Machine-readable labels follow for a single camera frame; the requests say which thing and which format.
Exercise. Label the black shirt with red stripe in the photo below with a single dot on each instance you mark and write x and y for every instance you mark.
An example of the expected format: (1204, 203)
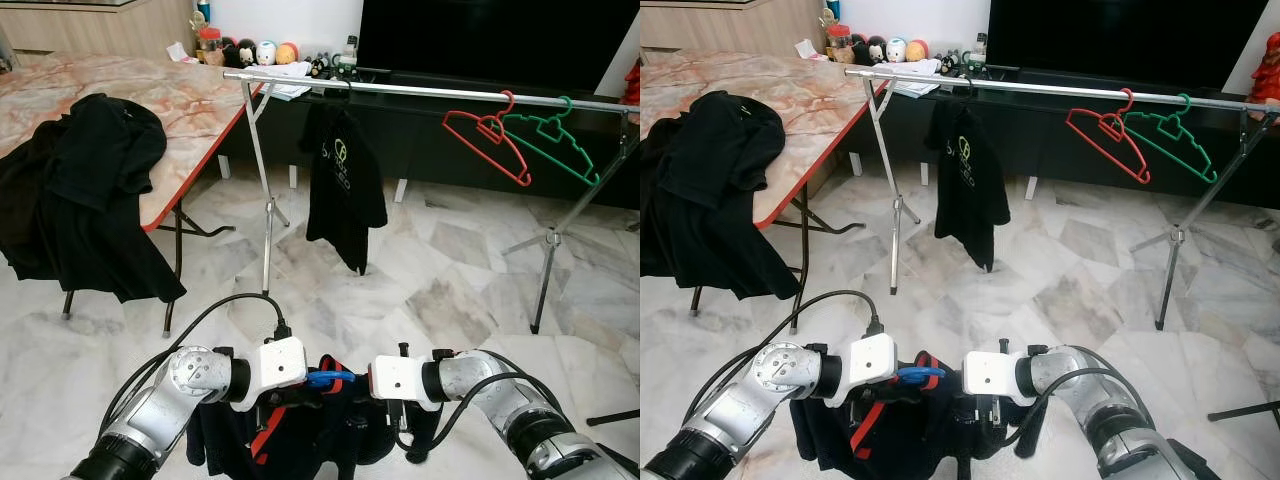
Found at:
(300, 440)
(900, 440)

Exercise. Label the blue plastic hanger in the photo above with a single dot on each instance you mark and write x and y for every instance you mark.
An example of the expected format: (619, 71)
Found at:
(920, 374)
(330, 378)

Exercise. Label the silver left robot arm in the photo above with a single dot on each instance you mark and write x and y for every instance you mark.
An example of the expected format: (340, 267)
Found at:
(750, 400)
(165, 410)

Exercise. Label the red plastic hanger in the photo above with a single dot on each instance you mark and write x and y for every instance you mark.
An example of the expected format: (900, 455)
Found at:
(522, 180)
(1142, 177)

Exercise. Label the black folding table legs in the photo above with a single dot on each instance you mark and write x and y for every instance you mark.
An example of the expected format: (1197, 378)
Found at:
(802, 250)
(177, 260)

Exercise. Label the black tripod leg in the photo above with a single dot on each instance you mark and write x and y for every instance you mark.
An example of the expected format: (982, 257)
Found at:
(612, 417)
(1240, 410)

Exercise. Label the black shirt with small logo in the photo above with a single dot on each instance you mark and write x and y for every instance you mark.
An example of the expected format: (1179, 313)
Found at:
(340, 190)
(965, 190)

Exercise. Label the black shirt with white print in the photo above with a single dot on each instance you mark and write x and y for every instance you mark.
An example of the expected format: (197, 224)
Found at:
(90, 250)
(710, 245)

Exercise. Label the black television console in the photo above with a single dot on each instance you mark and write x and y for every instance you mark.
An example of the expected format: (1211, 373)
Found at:
(1060, 145)
(440, 150)

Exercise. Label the stack of white papers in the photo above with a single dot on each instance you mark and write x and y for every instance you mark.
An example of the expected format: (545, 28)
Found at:
(915, 85)
(290, 90)

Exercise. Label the silver metal clothes rack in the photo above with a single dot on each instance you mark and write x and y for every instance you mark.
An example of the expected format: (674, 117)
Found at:
(1040, 88)
(420, 92)

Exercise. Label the white blue round plush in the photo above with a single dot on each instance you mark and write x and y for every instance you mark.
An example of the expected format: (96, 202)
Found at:
(266, 53)
(896, 50)

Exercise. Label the black white mouse plush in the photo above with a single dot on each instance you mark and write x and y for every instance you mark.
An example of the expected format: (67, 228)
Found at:
(246, 52)
(877, 49)

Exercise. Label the white green bottle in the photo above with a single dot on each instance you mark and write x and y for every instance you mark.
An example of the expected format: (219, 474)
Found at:
(978, 52)
(348, 55)

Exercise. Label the pink tissue box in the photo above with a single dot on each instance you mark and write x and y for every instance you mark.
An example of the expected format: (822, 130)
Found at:
(810, 50)
(180, 53)

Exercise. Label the red lid glass jar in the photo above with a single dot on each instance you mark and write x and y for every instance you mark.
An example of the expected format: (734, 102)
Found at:
(839, 44)
(209, 47)

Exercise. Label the black flat television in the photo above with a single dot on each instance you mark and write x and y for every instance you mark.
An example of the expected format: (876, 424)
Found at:
(490, 40)
(1110, 40)

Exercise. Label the gold blue trophy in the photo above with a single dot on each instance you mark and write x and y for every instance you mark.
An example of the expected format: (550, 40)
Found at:
(832, 10)
(203, 10)

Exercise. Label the red gold seated figurine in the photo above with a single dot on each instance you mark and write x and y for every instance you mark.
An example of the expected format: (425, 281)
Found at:
(1268, 70)
(633, 85)

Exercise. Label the light wooden sideboard cabinet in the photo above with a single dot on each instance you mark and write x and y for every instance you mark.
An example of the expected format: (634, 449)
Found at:
(100, 25)
(730, 22)

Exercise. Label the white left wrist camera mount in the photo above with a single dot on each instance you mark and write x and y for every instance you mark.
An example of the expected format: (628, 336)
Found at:
(278, 365)
(868, 362)

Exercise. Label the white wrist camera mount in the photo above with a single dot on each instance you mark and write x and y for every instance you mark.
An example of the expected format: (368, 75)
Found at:
(992, 375)
(278, 365)
(868, 362)
(400, 380)

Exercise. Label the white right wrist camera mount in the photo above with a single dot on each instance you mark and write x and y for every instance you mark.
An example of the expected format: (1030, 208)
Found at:
(992, 375)
(400, 380)

